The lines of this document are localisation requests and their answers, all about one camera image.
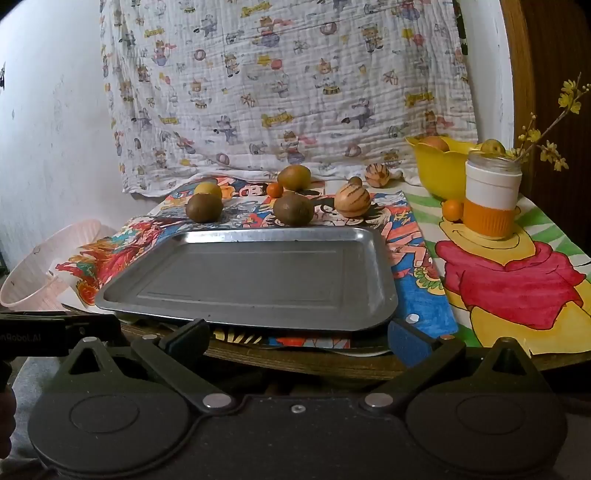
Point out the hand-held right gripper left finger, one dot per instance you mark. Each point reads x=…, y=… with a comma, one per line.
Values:
x=187, y=336

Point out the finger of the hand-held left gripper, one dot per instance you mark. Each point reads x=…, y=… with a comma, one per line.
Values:
x=92, y=328

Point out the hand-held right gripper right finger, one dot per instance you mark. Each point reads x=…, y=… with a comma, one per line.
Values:
x=406, y=341

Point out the metal tray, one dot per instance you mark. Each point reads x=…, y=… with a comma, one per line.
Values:
x=254, y=277

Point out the small orange fruit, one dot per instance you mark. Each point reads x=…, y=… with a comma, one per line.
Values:
x=204, y=208

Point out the yellow lemon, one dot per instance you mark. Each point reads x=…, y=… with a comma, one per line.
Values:
x=208, y=189

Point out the striped pepino melon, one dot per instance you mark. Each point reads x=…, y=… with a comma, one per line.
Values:
x=352, y=201
x=377, y=175

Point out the brown kiwi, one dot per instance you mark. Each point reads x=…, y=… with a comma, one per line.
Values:
x=293, y=210

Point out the pink plastic basket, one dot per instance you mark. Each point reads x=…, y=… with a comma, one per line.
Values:
x=32, y=277

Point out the shouting face cartoon drawing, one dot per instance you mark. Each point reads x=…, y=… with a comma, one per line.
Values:
x=415, y=277

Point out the small orange kumquat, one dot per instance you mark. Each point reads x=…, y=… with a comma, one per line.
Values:
x=274, y=190
x=452, y=210

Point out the yellow plastic bowl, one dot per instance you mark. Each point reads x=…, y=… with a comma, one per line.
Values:
x=438, y=177

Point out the white and orange cup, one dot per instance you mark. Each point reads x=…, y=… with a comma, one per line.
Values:
x=491, y=194

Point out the green-brown mango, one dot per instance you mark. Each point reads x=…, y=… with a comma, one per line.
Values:
x=294, y=177

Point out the red-yellow apple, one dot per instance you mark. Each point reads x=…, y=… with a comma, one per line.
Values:
x=435, y=144

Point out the green pear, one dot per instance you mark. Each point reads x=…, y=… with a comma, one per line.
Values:
x=493, y=147

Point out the yellow flower twig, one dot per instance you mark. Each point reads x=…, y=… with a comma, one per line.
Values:
x=549, y=150

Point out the printed white blanket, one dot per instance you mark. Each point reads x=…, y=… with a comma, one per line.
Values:
x=277, y=92

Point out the brown wooden door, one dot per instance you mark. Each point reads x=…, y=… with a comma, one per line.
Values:
x=554, y=46

